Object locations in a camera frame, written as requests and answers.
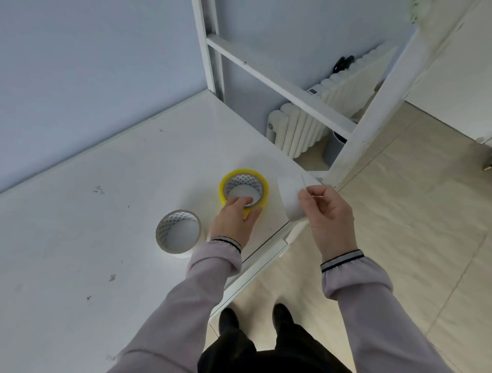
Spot clear tape roll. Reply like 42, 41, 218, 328
155, 210, 202, 259

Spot person's left hand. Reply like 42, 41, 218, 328
209, 196, 264, 252

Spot person's right black shoe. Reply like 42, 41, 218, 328
272, 304, 295, 332

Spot person's black shoe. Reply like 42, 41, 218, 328
218, 307, 240, 336
272, 304, 295, 332

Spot person's left black shoe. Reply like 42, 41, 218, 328
218, 307, 240, 336

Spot white radiator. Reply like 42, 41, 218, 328
266, 44, 399, 160

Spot white paper piece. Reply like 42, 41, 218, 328
277, 171, 324, 223

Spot black object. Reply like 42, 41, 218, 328
332, 56, 355, 74

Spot person's left forearm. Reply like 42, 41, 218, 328
108, 239, 243, 373

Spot person's right hand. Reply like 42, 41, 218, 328
298, 184, 363, 263

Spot person's right forearm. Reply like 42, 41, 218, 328
321, 250, 459, 373

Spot white metal frame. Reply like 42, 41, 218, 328
191, 0, 481, 189

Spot yellow tape roll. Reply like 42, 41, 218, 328
219, 168, 270, 220

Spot person's black trousers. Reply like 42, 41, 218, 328
197, 322, 353, 373

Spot grey pipe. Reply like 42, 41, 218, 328
322, 131, 347, 167

